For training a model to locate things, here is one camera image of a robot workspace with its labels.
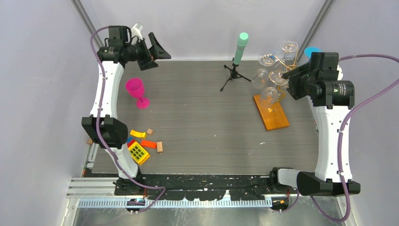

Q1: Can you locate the tan wooden block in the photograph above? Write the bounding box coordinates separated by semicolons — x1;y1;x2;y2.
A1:
157;142;163;153

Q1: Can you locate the yellow curved block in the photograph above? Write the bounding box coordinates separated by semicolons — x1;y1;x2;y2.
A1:
130;129;147;139

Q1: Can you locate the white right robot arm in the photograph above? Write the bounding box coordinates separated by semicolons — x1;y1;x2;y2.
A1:
268;52;361;196

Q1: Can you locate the red flat block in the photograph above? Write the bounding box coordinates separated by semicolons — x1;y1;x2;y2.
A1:
127;139;136;148

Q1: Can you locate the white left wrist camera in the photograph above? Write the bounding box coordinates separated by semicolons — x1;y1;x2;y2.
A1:
131;23;143;40

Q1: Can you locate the orange wooden rack base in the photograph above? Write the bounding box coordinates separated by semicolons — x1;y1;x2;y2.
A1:
253;95;290;131

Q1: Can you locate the gold wire glass rack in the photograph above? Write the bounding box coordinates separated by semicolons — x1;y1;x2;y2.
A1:
259;41;298;112

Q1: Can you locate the pink plastic wine glass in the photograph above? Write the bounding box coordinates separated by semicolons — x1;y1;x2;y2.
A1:
125;78;150;109

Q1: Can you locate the yellow green window block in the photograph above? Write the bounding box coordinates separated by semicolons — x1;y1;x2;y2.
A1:
128;142;151;165

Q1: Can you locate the orange flat block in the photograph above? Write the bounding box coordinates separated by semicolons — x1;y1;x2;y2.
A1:
140;140;157;149

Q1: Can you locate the slotted cable duct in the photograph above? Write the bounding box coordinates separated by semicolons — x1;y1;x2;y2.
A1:
78;197;272;209

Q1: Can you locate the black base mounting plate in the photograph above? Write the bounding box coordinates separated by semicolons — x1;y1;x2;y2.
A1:
114;174;296;201

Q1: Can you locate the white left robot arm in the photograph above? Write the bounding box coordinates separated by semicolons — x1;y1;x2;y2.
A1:
81;23;171;195

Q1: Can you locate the mint green microphone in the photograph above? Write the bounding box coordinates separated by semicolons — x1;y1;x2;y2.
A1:
233;32;249;66

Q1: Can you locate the blue plastic wine glass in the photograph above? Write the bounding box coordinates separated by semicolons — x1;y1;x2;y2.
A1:
303;47;322;59

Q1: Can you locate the aluminium frame rail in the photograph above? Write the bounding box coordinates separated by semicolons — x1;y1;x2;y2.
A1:
66;144;119;199

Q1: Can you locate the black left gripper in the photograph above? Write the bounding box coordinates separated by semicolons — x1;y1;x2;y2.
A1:
124;33;171;71

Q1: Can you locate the black mini tripod stand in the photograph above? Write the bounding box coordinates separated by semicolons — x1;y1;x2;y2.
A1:
220;63;251;92

